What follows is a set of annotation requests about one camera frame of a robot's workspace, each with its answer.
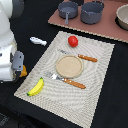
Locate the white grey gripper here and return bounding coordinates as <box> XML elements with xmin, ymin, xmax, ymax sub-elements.
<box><xmin>0</xmin><ymin>46</ymin><xmax>24</xmax><ymax>82</ymax></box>

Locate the white toy fish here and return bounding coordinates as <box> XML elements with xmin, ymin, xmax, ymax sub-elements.
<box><xmin>30</xmin><ymin>37</ymin><xmax>47</xmax><ymax>46</ymax></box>

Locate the yellow banana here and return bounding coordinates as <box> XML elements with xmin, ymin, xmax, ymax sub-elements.
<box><xmin>27</xmin><ymin>78</ymin><xmax>44</xmax><ymax>96</ymax></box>

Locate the red tomato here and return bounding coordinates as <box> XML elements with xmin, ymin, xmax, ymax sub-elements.
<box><xmin>68</xmin><ymin>36</ymin><xmax>78</xmax><ymax>47</ymax></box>

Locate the golden bread loaf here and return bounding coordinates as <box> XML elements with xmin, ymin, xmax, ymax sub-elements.
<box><xmin>20</xmin><ymin>65</ymin><xmax>27</xmax><ymax>77</ymax></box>

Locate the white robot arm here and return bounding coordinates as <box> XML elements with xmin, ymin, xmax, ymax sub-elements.
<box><xmin>0</xmin><ymin>0</ymin><xmax>24</xmax><ymax>83</ymax></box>

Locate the round beige plate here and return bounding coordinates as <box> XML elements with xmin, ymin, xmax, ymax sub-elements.
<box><xmin>56</xmin><ymin>55</ymin><xmax>83</xmax><ymax>78</ymax></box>

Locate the small grey saucepan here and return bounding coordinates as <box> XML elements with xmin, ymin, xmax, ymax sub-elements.
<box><xmin>58</xmin><ymin>1</ymin><xmax>78</xmax><ymax>23</ymax></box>

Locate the large grey pot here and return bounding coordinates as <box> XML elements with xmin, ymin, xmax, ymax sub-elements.
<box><xmin>80</xmin><ymin>0</ymin><xmax>104</xmax><ymax>24</ymax></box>

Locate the pink wooden board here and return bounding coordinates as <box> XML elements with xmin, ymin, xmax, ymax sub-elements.
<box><xmin>48</xmin><ymin>0</ymin><xmax>128</xmax><ymax>43</ymax></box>

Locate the beige bowl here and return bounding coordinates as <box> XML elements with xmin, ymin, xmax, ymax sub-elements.
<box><xmin>116</xmin><ymin>4</ymin><xmax>128</xmax><ymax>30</ymax></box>

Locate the fork with wooden handle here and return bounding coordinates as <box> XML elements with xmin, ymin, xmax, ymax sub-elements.
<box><xmin>47</xmin><ymin>72</ymin><xmax>86</xmax><ymax>89</ymax></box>

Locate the knife with wooden handle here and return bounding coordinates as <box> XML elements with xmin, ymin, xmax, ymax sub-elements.
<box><xmin>58</xmin><ymin>49</ymin><xmax>98</xmax><ymax>62</ymax></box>

